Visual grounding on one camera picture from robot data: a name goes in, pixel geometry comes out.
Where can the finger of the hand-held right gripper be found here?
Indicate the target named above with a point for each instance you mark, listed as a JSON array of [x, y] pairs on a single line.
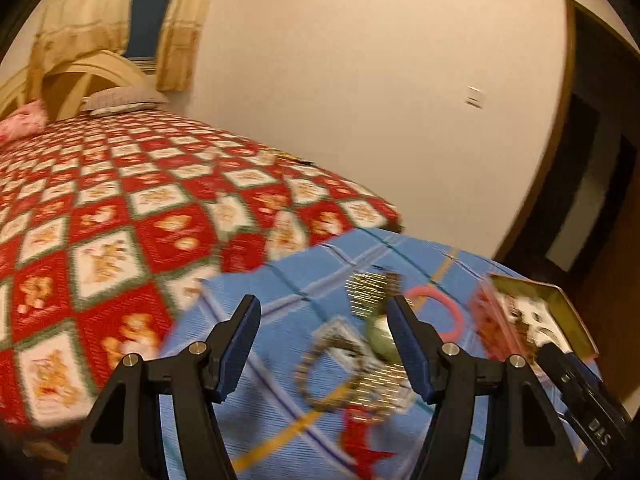
[[565, 372]]

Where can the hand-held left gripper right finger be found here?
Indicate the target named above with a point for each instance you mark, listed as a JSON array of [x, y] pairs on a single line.
[[407, 345]]

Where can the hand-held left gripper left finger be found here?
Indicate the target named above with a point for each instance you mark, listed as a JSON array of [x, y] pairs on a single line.
[[245, 340]]

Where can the green jade pendant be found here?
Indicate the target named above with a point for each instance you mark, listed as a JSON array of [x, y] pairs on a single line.
[[380, 337]]

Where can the pink tin box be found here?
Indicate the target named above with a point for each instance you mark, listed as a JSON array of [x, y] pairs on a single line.
[[575, 325]]

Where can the red tassel charm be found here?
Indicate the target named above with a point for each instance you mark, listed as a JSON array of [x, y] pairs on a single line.
[[357, 435]]

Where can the blue plaid cloth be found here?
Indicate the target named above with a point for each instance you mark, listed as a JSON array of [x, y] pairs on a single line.
[[285, 285]]

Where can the brown wooden door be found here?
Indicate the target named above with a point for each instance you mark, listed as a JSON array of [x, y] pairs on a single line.
[[615, 280]]

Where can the red checkered bear blanket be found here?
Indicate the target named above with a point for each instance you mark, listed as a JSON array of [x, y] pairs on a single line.
[[125, 200]]

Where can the grey striped pillow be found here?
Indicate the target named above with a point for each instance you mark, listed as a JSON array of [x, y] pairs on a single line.
[[122, 99]]

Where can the cream wooden headboard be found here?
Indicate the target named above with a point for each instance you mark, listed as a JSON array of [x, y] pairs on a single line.
[[95, 67]]

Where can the pink floral pillow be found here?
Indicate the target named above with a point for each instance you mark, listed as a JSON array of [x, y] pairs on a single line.
[[22, 120]]

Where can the dark blue window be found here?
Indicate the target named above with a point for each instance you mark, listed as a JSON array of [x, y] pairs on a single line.
[[150, 10]]

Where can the white light switch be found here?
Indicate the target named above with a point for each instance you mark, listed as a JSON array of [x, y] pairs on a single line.
[[475, 97]]

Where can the dark wooden door frame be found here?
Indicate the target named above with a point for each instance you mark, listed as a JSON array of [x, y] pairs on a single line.
[[575, 25]]

